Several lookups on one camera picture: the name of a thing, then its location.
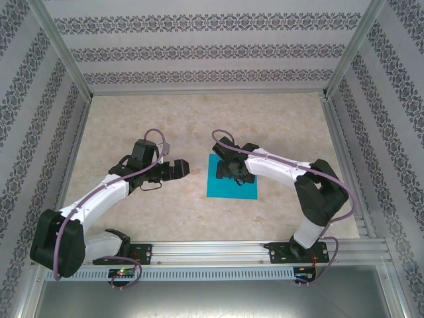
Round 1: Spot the grey metal sheet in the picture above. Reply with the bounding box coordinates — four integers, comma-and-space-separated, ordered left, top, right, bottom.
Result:
19, 280, 410, 318

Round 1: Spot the aluminium frame crossbar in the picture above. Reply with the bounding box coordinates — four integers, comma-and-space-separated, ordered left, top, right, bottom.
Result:
87, 86, 329, 97

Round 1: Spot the aluminium side rail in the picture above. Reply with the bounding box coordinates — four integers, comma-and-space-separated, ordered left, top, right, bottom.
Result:
319, 94, 378, 239
44, 97, 93, 242

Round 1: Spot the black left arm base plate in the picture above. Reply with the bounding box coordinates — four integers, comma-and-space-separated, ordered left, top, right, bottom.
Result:
92, 243, 153, 266

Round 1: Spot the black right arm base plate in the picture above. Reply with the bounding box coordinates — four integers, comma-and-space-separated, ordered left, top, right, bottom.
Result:
263, 241, 331, 265

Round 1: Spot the aluminium mounting rail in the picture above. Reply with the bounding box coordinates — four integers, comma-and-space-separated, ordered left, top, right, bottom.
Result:
31, 240, 395, 266

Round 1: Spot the slotted grey cable duct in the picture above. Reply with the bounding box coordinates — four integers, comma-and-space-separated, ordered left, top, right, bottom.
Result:
44, 266, 321, 282

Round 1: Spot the aluminium frame post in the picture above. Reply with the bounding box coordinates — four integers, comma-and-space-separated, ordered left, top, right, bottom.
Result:
26, 0, 95, 102
321, 0, 388, 100

